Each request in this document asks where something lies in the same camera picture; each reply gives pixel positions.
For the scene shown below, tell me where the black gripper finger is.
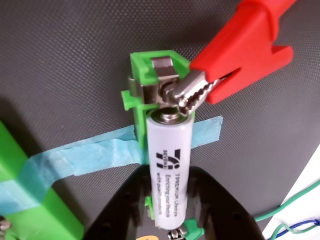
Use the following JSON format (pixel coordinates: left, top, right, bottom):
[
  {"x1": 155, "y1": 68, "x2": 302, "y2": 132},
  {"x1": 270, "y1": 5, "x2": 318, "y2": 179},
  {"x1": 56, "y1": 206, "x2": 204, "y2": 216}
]
[
  {"x1": 186, "y1": 166, "x2": 266, "y2": 240},
  {"x1": 83, "y1": 164, "x2": 152, "y2": 240}
]

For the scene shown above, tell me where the white AA battery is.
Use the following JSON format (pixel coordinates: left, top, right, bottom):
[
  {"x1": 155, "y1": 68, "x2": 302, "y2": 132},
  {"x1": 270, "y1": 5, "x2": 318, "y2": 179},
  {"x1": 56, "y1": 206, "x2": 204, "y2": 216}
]
[{"x1": 145, "y1": 107, "x2": 194, "y2": 231}]

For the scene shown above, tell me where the green bulb holder base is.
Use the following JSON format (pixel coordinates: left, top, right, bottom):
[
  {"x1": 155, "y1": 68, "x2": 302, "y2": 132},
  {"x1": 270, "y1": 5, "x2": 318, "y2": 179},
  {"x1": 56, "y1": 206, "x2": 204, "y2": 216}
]
[{"x1": 0, "y1": 121, "x2": 85, "y2": 240}]

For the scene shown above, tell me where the green battery holder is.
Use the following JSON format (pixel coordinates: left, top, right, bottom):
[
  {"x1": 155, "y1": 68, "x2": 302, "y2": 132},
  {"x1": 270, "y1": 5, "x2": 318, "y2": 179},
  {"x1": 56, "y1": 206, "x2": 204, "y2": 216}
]
[{"x1": 121, "y1": 49, "x2": 205, "y2": 240}]

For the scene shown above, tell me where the red alligator clip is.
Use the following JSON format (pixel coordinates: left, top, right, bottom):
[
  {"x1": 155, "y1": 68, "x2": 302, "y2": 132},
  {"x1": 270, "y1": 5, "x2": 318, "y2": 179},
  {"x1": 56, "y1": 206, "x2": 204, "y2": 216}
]
[{"x1": 172, "y1": 0, "x2": 298, "y2": 117}]

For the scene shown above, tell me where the yellow half-round lightning sticker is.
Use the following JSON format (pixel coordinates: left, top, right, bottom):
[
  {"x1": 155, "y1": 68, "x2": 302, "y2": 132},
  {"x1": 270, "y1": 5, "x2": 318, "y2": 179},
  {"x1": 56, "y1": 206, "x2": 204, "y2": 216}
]
[{"x1": 136, "y1": 233, "x2": 159, "y2": 240}]

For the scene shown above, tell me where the dark grey work mat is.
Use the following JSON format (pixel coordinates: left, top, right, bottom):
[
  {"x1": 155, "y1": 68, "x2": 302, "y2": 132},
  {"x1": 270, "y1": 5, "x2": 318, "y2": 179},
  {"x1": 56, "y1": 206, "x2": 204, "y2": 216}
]
[{"x1": 0, "y1": 0, "x2": 320, "y2": 240}]

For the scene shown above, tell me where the green lead cable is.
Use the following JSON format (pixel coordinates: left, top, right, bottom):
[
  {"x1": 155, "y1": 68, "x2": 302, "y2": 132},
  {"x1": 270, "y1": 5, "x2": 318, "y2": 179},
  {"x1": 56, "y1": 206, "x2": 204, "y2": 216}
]
[{"x1": 253, "y1": 178, "x2": 320, "y2": 240}]

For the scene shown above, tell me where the blue cable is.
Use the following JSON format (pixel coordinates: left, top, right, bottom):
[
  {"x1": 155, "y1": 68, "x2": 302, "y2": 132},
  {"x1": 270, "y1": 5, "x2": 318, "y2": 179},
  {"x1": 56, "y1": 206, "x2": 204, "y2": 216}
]
[{"x1": 277, "y1": 218, "x2": 320, "y2": 237}]

